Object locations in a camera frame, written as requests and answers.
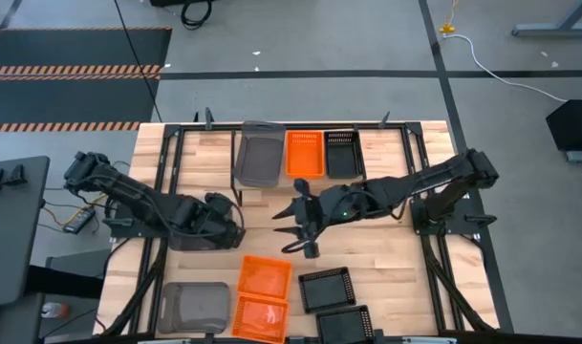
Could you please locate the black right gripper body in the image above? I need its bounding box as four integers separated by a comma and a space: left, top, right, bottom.
292, 178, 337, 260

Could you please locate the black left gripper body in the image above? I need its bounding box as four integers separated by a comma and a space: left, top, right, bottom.
194, 190, 248, 250

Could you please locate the grey translucent plastic basket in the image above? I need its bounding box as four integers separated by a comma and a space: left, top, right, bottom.
231, 120, 288, 189
156, 280, 232, 335
167, 232, 240, 253

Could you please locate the orange plastic slotted basket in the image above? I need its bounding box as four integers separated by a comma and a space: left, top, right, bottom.
236, 254, 293, 301
284, 130, 326, 179
230, 292, 291, 344

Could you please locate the black plastic slotted basket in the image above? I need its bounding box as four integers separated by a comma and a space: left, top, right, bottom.
323, 130, 367, 182
314, 304, 377, 344
297, 266, 357, 315

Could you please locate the black power adapter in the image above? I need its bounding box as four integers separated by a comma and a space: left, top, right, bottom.
62, 206, 99, 236

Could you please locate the dark grey equipment cart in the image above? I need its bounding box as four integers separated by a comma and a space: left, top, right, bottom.
0, 247, 111, 344

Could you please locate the small red white device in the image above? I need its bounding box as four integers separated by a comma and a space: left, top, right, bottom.
40, 300, 72, 320

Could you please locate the dark grey side table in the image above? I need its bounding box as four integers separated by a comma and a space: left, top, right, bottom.
0, 155, 52, 310

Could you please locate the black hazard-striped floor mat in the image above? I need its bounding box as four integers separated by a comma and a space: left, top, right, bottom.
0, 26, 173, 134

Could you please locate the yellow power plug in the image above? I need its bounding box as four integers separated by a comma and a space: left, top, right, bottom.
438, 0, 459, 37

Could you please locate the black box on floor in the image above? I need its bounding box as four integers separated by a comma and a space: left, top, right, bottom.
149, 0, 215, 8

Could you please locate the black equipment case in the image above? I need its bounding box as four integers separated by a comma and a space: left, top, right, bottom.
545, 97, 582, 164

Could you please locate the grey metal desk foot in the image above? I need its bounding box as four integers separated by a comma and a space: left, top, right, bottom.
511, 0, 582, 39

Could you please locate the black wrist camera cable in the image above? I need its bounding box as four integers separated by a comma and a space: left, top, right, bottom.
280, 236, 321, 256

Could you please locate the thin black floor cable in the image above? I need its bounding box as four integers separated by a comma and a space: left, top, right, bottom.
112, 0, 163, 124

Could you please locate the coiled black cable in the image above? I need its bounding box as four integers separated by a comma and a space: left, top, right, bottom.
179, 0, 216, 32

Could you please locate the white floor cable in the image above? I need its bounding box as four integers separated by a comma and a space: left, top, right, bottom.
442, 32, 570, 104

